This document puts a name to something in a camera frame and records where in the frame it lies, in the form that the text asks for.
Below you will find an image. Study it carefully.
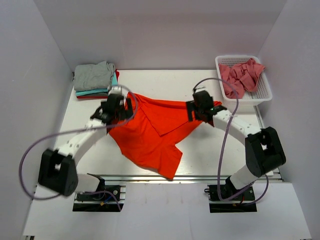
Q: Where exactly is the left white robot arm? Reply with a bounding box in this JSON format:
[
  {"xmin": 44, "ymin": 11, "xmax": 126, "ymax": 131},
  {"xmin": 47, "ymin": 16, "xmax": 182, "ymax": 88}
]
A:
[{"xmin": 38, "ymin": 93, "xmax": 138, "ymax": 200}]

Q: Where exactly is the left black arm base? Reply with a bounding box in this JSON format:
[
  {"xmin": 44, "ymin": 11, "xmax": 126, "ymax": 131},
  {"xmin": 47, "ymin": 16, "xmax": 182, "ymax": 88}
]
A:
[{"xmin": 72, "ymin": 174, "xmax": 126, "ymax": 213}]

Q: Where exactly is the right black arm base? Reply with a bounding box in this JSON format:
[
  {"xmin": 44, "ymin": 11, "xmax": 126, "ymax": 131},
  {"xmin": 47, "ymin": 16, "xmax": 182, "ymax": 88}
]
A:
[{"xmin": 204, "ymin": 177, "xmax": 257, "ymax": 214}]

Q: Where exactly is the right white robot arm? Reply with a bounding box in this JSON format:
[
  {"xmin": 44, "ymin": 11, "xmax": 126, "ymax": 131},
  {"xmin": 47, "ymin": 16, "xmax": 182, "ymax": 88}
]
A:
[{"xmin": 186, "ymin": 90, "xmax": 286, "ymax": 200}]

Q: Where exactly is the teal folded t-shirt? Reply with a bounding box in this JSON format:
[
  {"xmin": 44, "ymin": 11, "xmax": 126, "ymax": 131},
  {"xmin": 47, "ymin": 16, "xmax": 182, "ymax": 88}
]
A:
[{"xmin": 75, "ymin": 71, "xmax": 119, "ymax": 98}]

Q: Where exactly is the grey folded t-shirt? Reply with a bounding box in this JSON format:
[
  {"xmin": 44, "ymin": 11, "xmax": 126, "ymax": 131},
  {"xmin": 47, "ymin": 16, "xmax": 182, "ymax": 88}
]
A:
[{"xmin": 73, "ymin": 61, "xmax": 116, "ymax": 92}]

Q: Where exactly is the red folded t-shirt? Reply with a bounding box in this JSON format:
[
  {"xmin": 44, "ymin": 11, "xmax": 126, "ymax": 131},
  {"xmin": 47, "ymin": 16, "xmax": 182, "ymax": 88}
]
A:
[{"xmin": 76, "ymin": 70, "xmax": 121, "ymax": 100}]

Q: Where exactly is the pink crumpled t-shirt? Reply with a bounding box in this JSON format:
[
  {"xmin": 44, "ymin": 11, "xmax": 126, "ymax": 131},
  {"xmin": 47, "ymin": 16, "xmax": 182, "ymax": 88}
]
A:
[{"xmin": 218, "ymin": 58, "xmax": 266, "ymax": 99}]

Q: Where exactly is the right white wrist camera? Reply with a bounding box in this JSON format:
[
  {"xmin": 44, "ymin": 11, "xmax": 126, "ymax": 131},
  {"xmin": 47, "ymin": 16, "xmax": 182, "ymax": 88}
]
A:
[{"xmin": 193, "ymin": 86, "xmax": 207, "ymax": 94}]

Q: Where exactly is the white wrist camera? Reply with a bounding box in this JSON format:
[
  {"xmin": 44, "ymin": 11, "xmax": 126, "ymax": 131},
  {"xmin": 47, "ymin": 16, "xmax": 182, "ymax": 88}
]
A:
[
  {"xmin": 107, "ymin": 85, "xmax": 123, "ymax": 96},
  {"xmin": 193, "ymin": 86, "xmax": 207, "ymax": 94}
]

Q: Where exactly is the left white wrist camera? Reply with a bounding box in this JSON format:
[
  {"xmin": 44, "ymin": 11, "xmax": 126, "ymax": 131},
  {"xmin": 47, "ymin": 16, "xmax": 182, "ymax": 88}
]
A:
[{"xmin": 107, "ymin": 85, "xmax": 123, "ymax": 96}]

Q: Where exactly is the aluminium table rail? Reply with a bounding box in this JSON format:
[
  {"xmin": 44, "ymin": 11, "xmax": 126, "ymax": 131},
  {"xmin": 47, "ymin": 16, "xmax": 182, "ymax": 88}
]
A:
[{"xmin": 42, "ymin": 104, "xmax": 285, "ymax": 186}]

